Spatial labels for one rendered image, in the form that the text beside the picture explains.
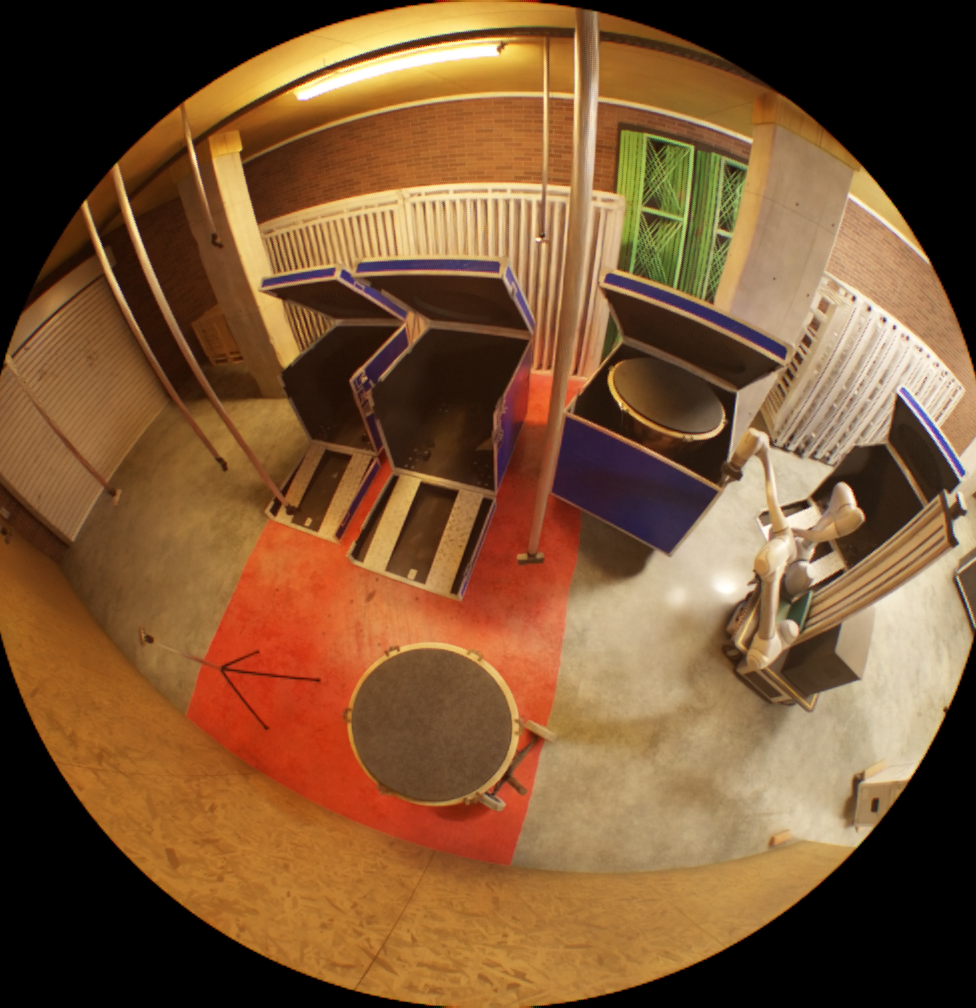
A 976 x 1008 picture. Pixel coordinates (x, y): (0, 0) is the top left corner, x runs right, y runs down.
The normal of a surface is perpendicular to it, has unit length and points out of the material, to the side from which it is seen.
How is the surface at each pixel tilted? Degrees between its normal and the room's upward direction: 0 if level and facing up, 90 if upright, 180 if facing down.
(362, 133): 90
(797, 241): 90
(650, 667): 0
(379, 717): 0
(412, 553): 2
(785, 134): 90
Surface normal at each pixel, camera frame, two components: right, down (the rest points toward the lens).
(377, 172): -0.23, 0.80
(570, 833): -0.02, -0.57
